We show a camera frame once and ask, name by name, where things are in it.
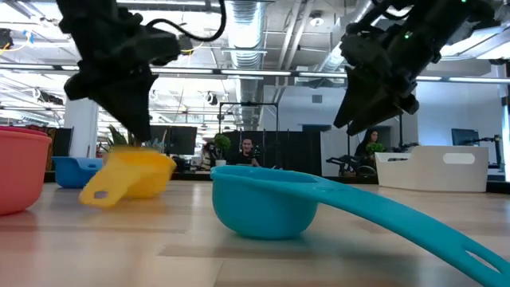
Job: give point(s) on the long ceiling light strip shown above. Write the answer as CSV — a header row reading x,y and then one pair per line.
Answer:
x,y
470,79
255,73

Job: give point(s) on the round ceiling lamp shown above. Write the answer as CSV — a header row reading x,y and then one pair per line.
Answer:
x,y
316,20

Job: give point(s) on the teal measuring cup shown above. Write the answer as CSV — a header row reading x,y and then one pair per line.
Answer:
x,y
259,207

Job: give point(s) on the blue measuring cup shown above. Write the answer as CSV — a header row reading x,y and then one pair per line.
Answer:
x,y
73,173

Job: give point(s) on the black metal frame stand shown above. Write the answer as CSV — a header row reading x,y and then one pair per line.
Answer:
x,y
247,103

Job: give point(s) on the orange measuring cup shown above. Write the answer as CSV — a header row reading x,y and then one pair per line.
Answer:
x,y
20,175

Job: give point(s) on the small green desk plant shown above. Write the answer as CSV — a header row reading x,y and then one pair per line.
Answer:
x,y
375,148

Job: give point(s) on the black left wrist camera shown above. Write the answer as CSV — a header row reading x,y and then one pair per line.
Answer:
x,y
165,45

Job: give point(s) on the small succulent plant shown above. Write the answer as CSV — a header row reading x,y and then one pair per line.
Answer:
x,y
116,138

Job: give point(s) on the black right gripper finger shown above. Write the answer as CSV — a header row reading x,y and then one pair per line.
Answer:
x,y
360,103
382,119

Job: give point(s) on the yellow measuring cup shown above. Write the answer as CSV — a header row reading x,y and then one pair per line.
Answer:
x,y
139,175

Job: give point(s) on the potted plant white pot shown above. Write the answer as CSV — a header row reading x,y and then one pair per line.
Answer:
x,y
222,142

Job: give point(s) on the dark office partition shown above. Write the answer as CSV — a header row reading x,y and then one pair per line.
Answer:
x,y
295,153

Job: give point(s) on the white plastic basket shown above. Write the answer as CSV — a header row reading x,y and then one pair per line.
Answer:
x,y
422,171

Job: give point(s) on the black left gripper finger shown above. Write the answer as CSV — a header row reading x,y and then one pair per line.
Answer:
x,y
127,107
152,95

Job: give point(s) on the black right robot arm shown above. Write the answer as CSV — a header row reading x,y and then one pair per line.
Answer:
x,y
438,24

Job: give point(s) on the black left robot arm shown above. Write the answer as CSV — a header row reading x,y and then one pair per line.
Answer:
x,y
87,8

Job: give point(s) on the silver ventilation duct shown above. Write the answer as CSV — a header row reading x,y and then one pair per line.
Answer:
x,y
245,40

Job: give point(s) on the person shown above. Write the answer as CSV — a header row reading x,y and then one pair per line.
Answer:
x,y
247,153
208,153
368,139

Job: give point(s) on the black computer monitor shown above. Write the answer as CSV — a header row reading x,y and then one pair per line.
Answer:
x,y
183,139
161,137
464,136

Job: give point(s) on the white pillar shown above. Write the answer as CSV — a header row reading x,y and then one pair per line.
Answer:
x,y
81,127

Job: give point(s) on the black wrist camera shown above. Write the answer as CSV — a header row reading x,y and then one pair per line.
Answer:
x,y
165,45
364,44

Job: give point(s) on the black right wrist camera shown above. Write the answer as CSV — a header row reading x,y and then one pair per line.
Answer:
x,y
364,44

